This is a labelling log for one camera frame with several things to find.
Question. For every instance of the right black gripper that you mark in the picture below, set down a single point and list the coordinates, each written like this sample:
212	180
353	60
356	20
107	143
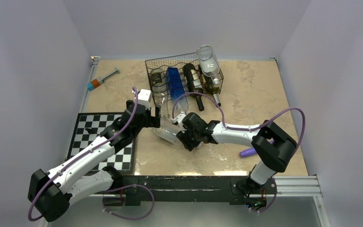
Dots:
188	144

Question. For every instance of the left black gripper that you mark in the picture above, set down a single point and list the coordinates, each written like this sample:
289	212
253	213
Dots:
152	121

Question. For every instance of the clear bottle silver cap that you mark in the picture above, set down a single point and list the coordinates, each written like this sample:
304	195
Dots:
168	134
209	63

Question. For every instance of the clear glass bottle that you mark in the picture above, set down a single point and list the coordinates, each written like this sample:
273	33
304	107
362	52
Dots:
160	91

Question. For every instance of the olive wine bottle brown label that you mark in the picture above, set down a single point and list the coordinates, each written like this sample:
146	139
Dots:
209	87

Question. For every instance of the dark wine bottle Negroamaro label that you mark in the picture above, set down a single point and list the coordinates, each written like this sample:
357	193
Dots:
193	83

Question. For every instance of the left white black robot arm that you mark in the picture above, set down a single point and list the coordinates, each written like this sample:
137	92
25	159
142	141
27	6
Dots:
51	193

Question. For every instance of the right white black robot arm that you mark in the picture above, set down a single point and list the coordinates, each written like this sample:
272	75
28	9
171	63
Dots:
272	144

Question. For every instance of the purple plastic microphone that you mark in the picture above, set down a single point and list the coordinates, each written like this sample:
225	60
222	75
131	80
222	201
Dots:
248	152

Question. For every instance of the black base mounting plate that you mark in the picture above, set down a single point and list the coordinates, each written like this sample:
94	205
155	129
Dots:
235	190

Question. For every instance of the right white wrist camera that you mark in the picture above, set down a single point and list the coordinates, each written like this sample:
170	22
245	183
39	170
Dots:
177	121

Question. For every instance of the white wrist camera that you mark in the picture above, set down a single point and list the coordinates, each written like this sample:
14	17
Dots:
177	121
144	97

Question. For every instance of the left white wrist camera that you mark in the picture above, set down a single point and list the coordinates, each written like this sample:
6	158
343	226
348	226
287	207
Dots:
144	97

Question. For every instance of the black wire wine rack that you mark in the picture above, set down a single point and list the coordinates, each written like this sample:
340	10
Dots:
178	61

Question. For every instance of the orange blue handled tool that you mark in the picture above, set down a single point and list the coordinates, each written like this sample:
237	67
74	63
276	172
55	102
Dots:
101	80

